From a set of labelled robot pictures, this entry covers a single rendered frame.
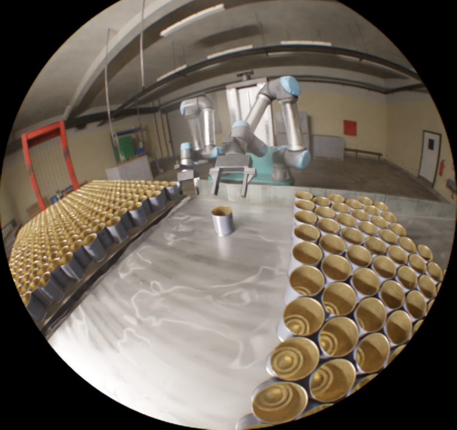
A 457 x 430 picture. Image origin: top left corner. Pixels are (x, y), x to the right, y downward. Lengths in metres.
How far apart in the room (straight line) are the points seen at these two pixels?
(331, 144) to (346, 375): 7.14
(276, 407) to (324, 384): 0.09
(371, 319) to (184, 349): 0.36
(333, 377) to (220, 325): 0.25
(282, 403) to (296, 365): 0.08
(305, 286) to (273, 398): 0.25
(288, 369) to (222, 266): 0.30
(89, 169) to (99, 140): 1.82
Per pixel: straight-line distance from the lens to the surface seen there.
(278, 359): 0.32
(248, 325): 0.34
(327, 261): 0.37
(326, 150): 7.18
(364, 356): 0.38
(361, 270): 0.37
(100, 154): 10.25
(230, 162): 0.56
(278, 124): 6.96
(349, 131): 8.98
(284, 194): 0.65
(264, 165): 1.18
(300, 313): 0.34
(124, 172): 5.72
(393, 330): 0.41
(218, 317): 0.35
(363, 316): 0.39
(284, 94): 0.85
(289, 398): 0.33
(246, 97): 1.29
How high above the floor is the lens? 1.40
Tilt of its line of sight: 27 degrees down
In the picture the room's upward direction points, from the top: 8 degrees counter-clockwise
